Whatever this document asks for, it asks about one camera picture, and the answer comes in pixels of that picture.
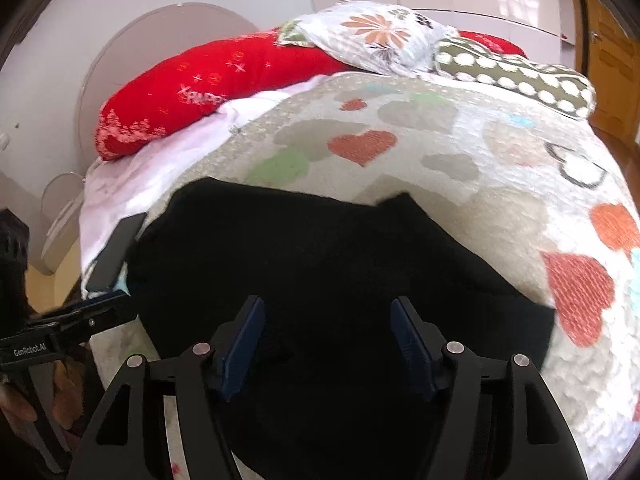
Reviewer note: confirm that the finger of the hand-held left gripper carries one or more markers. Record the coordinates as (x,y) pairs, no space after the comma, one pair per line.
(95,317)

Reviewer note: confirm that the patchwork heart quilt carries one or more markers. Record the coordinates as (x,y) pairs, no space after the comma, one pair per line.
(500,170)

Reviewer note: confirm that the green sheep print bolster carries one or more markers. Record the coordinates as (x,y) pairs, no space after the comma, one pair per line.
(525,77)

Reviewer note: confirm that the white fleece blanket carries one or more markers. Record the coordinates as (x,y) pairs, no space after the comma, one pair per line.
(150,175)

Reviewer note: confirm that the black smartphone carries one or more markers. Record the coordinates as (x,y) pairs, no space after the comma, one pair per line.
(116,250)

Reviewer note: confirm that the black pants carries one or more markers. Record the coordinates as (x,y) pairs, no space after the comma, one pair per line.
(325,260)

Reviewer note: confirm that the wooden door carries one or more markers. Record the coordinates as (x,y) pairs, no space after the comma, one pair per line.
(610,60)

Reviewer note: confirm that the beige round headboard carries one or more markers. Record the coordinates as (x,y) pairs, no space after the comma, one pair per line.
(125,50)

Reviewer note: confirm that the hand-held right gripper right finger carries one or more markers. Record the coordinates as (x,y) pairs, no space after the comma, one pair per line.
(412,350)

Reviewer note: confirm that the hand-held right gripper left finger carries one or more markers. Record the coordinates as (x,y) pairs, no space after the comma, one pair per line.
(242,350)

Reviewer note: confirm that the person's left hand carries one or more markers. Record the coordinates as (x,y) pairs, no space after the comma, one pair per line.
(67,395)

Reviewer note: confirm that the floral print pillow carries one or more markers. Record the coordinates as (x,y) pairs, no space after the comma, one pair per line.
(370,35)

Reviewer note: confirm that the red printed pillow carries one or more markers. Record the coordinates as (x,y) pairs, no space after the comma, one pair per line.
(200,80)

